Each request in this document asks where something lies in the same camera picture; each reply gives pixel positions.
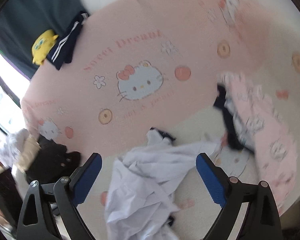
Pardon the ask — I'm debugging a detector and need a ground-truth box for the navy white-striped folded garment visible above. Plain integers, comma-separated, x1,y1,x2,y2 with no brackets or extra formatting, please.
46,11,89,70

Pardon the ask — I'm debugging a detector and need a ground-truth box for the white cream clothes heap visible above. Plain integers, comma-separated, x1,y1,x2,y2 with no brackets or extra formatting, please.
0,129,41,173

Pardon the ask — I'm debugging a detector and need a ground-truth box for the yellow plush toy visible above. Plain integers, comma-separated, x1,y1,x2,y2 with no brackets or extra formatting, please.
31,29,58,66

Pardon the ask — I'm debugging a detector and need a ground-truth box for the pink cream Hello Kitty blanket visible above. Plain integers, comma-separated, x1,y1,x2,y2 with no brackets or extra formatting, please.
21,0,300,239

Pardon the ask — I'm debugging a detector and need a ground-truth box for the navy garment under pajama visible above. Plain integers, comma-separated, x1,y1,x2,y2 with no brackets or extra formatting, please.
213,84,254,154

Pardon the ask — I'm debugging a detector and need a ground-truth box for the white shirt navy trim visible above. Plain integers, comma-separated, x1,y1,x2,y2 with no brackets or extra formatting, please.
104,128,220,239

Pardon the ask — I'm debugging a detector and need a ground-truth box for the dark teal curtain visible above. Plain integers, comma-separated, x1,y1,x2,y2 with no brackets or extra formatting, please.
0,0,85,79

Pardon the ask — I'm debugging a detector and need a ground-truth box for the pink cartoon print pajama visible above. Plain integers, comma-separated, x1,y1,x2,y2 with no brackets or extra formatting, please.
218,72,298,208

